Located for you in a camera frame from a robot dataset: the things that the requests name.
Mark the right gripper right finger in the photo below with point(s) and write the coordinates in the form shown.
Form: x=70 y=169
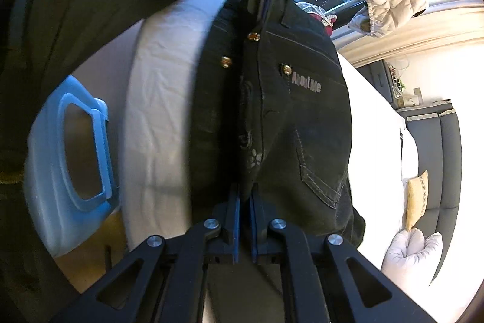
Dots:
x=275 y=241

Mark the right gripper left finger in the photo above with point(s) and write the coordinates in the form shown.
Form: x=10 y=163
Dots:
x=185 y=261

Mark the black denim pants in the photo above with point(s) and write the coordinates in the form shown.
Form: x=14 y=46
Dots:
x=271 y=114

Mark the rolled white duvet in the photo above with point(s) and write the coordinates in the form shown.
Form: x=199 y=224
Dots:
x=412 y=259

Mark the yellow cushion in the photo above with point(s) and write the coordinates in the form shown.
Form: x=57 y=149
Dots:
x=417 y=190

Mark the grey nightstand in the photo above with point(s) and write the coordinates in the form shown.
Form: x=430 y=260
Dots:
x=379 y=75

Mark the white pillow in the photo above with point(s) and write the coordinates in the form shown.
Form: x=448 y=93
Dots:
x=409 y=156

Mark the bed with white sheet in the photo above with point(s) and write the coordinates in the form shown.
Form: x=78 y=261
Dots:
x=146 y=76

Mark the dark grey headboard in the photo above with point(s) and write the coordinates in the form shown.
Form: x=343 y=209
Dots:
x=436 y=132

